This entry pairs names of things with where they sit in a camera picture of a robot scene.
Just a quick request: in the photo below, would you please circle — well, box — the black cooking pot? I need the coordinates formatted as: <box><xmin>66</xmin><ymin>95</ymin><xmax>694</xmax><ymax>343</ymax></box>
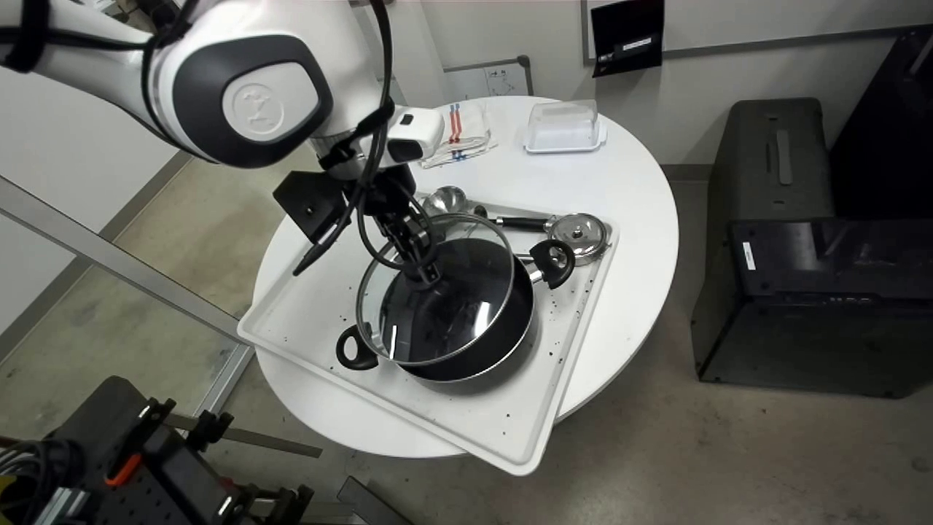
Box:
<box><xmin>334</xmin><ymin>239</ymin><xmax>577</xmax><ymax>383</ymax></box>

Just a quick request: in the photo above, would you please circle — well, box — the steel strainer spoon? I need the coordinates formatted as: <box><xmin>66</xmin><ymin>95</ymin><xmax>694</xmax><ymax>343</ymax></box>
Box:
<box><xmin>512</xmin><ymin>214</ymin><xmax>609</xmax><ymax>265</ymax></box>

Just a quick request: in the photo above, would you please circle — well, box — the clear plastic container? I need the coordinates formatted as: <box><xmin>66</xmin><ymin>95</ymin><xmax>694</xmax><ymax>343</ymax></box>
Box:
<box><xmin>520</xmin><ymin>102</ymin><xmax>605</xmax><ymax>155</ymax></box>

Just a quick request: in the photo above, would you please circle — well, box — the steel ladle with black handle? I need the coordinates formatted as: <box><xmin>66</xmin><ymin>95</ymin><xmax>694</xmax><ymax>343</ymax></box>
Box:
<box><xmin>424</xmin><ymin>188</ymin><xmax>548</xmax><ymax>235</ymax></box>

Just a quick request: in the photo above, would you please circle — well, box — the black wall marker holder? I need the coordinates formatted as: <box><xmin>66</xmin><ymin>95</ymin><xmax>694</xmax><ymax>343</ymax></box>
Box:
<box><xmin>589</xmin><ymin>0</ymin><xmax>665</xmax><ymax>77</ymax></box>

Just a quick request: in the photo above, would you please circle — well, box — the round white table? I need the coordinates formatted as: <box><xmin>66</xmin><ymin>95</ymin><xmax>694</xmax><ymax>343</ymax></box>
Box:
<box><xmin>249</xmin><ymin>95</ymin><xmax>682</xmax><ymax>462</ymax></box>

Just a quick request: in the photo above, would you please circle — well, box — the black equipment case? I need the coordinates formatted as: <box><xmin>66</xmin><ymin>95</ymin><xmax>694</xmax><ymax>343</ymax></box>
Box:
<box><xmin>690</xmin><ymin>26</ymin><xmax>933</xmax><ymax>400</ymax></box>

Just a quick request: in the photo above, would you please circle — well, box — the glass pot lid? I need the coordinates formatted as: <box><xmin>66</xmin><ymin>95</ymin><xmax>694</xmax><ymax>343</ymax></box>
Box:
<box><xmin>356</xmin><ymin>214</ymin><xmax>516</xmax><ymax>367</ymax></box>

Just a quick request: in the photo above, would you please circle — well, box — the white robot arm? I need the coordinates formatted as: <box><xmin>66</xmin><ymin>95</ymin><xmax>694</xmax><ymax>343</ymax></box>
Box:
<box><xmin>0</xmin><ymin>0</ymin><xmax>397</xmax><ymax>255</ymax></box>

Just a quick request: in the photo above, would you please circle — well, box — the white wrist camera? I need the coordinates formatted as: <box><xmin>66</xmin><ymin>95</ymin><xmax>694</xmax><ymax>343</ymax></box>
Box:
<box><xmin>386</xmin><ymin>109</ymin><xmax>442</xmax><ymax>160</ymax></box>

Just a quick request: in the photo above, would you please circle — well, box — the black tripod stand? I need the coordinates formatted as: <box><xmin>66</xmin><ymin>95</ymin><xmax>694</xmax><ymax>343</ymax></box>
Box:
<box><xmin>0</xmin><ymin>378</ymin><xmax>312</xmax><ymax>525</ymax></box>

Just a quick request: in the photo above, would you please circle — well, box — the white plastic tray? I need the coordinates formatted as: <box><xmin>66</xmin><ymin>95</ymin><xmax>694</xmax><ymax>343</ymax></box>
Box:
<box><xmin>238</xmin><ymin>219</ymin><xmax>617</xmax><ymax>475</ymax></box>

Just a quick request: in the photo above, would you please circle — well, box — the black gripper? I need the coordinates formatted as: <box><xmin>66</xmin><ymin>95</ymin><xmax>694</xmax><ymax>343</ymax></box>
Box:
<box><xmin>359</xmin><ymin>166</ymin><xmax>446</xmax><ymax>284</ymax></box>

